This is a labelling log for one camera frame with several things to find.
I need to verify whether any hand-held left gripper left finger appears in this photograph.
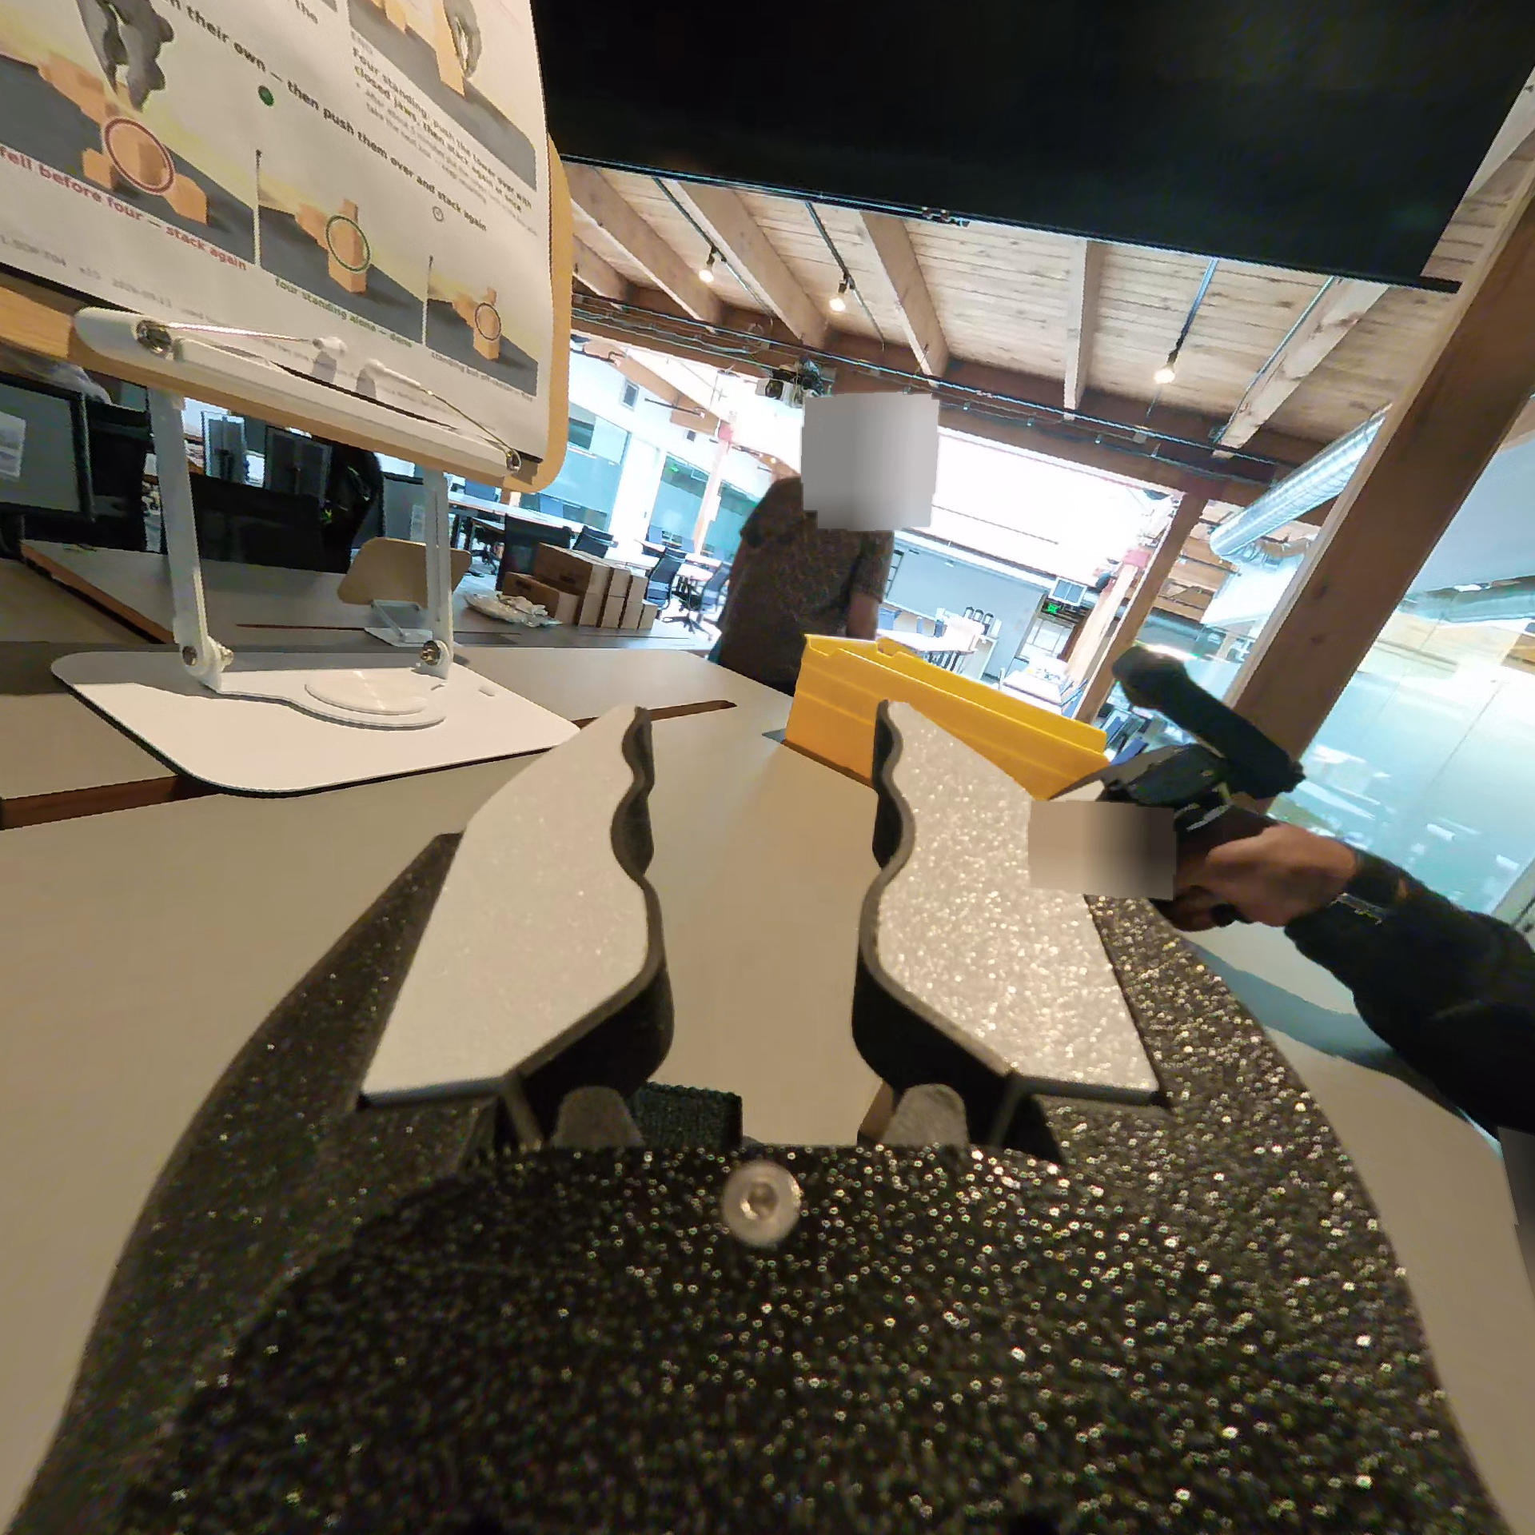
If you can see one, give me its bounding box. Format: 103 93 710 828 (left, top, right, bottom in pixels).
359 706 672 1148

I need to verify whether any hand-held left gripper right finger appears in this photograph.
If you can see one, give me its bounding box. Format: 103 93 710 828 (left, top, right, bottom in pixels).
855 696 1169 1148

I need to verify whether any person's right forearm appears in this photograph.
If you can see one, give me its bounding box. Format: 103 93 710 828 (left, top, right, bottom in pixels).
1286 858 1535 1137

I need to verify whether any person's right hand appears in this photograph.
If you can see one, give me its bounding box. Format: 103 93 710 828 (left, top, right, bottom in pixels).
1169 809 1366 930

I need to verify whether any yellow plastic bin stack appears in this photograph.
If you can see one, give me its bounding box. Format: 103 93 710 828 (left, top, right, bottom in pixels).
784 632 1114 803

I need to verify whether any row of cardboard boxes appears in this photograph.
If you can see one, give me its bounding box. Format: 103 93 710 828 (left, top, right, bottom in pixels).
498 539 663 630

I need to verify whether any pale wooden stand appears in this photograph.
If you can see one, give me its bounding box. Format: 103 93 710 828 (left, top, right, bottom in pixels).
339 534 472 646

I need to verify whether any office chair with dark jacket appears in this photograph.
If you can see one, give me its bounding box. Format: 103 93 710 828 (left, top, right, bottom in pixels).
189 434 388 573

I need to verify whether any large black monitor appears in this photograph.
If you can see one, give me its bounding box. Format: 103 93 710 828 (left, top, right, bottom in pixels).
527 0 1535 293

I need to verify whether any wooden board with instruction sheet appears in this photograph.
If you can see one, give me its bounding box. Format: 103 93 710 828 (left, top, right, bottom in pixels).
0 0 580 497

